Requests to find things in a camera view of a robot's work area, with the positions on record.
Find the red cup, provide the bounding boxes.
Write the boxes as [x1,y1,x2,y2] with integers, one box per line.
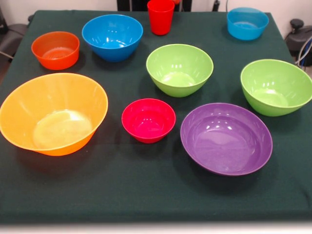
[147,0,176,36]

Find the large yellow-orange bowl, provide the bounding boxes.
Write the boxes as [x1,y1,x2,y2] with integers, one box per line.
[0,72,109,156]

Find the small pink-red bowl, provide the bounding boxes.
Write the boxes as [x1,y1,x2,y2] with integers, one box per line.
[121,98,176,144]

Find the green bowl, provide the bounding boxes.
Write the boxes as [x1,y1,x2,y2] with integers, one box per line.
[146,43,214,98]
[240,59,312,117]

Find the dark green table cloth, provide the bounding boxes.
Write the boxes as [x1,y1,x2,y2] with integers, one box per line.
[0,9,312,224]

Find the purple bowl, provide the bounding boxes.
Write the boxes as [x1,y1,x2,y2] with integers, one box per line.
[180,102,273,176]

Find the small orange bowl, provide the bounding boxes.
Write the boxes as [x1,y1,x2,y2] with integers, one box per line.
[31,31,80,71]

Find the small light blue bowl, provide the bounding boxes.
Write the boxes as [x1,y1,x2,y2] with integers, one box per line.
[226,7,270,41]

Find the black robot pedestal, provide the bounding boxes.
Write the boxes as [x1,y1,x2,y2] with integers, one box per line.
[117,0,193,12]

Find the tangle of cables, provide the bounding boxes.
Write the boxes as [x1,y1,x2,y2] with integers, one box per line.
[295,36,312,68]

